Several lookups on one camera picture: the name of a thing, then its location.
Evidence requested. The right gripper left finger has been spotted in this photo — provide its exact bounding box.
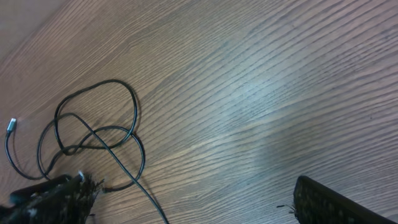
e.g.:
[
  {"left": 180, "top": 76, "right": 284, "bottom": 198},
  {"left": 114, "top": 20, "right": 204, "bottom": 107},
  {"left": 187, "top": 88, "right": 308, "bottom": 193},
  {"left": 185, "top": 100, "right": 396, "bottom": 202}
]
[{"left": 1, "top": 172, "right": 102, "bottom": 224}]

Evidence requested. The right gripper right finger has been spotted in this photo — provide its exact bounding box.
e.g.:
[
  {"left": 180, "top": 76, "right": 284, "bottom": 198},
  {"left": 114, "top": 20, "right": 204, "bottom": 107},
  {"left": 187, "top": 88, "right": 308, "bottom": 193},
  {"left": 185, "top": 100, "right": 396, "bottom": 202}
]
[{"left": 279, "top": 175, "right": 395, "bottom": 224}]

